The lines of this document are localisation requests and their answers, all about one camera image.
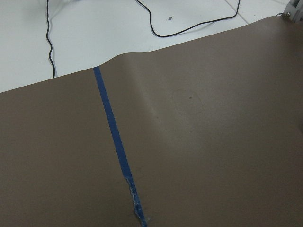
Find black table cable one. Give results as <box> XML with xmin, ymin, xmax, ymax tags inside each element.
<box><xmin>45</xmin><ymin>0</ymin><xmax>56</xmax><ymax>78</ymax></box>

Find black table cable two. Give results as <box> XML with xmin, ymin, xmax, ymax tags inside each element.
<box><xmin>135</xmin><ymin>0</ymin><xmax>242</xmax><ymax>38</ymax></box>

